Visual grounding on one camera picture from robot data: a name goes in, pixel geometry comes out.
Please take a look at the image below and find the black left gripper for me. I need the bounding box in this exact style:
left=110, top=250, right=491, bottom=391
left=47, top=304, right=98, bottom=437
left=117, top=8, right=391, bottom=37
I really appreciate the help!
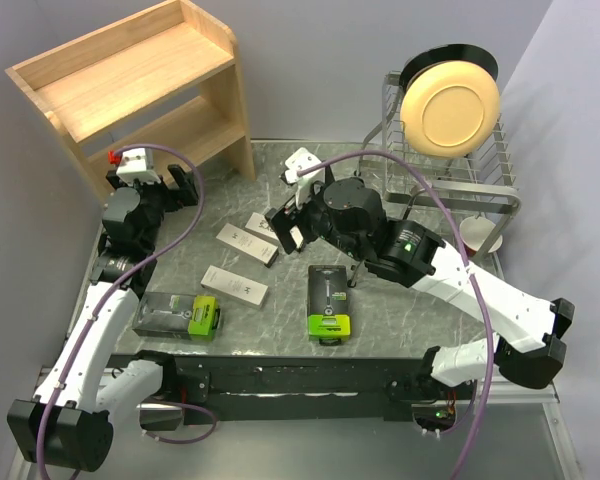
left=107, top=163, right=196, bottom=250

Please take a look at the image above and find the white Harry's labelled razor box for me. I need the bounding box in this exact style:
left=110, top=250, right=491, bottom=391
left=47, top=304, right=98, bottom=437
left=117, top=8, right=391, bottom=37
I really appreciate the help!
left=245, top=212, right=280, bottom=246

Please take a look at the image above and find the light wooden two-tier shelf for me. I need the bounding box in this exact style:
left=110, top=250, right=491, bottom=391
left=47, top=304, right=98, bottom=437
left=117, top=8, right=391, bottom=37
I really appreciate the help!
left=6, top=1, right=256, bottom=200

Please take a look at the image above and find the white Harry's razor box front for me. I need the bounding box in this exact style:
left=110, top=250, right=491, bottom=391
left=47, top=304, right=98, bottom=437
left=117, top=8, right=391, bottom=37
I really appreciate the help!
left=200, top=266, right=268, bottom=307

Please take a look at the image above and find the black green razor box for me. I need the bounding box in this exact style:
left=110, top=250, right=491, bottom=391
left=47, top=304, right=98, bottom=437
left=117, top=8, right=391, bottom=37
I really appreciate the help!
left=132, top=292, right=221, bottom=341
left=306, top=265, right=352, bottom=346

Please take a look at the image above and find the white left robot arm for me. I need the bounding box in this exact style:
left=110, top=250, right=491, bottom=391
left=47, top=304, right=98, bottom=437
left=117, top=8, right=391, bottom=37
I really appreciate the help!
left=7, top=164, right=205, bottom=479

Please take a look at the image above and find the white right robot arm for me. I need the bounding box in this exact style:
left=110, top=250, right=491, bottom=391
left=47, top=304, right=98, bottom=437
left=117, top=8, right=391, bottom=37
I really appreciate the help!
left=265, top=149, right=575, bottom=398

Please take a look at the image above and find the white Harry's razor box middle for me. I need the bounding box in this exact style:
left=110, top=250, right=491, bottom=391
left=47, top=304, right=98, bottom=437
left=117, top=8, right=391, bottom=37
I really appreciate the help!
left=216, top=223, right=279, bottom=268

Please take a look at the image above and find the beige round plate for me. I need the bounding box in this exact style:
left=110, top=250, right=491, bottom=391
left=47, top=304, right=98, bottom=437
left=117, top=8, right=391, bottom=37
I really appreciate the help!
left=400, top=61, right=500, bottom=158

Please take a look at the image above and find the red and white paper cup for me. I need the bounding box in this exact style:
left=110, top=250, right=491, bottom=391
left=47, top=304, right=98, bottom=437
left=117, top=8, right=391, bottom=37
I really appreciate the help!
left=459, top=216, right=496, bottom=258

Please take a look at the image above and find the black round plate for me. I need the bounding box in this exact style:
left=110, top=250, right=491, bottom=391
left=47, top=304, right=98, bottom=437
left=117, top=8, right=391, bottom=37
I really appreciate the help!
left=398, top=43, right=499, bottom=92

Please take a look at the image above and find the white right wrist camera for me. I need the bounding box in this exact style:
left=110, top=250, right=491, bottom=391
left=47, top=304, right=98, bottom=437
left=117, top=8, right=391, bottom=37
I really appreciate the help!
left=280, top=147, right=322, bottom=206

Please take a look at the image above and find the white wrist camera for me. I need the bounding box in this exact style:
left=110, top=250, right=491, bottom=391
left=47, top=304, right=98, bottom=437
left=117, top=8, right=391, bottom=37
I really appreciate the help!
left=109, top=148, right=160, bottom=186
left=280, top=147, right=322, bottom=206

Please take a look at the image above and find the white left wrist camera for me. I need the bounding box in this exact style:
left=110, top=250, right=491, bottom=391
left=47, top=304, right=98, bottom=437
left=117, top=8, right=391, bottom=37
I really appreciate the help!
left=109, top=148, right=160, bottom=186

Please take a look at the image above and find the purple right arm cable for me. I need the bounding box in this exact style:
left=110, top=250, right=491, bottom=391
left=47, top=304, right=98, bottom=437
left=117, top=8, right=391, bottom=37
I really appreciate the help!
left=296, top=150, right=496, bottom=480

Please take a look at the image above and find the metal wire dish rack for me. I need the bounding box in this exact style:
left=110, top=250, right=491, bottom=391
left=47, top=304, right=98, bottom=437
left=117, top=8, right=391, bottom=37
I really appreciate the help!
left=355, top=71, right=521, bottom=261

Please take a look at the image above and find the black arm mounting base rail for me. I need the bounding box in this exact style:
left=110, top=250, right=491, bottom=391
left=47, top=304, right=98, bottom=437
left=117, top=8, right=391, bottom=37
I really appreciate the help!
left=166, top=354, right=472, bottom=422

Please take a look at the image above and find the aluminium frame rail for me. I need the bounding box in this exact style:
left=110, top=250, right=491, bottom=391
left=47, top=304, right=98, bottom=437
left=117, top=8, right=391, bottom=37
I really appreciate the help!
left=5, top=368, right=584, bottom=479

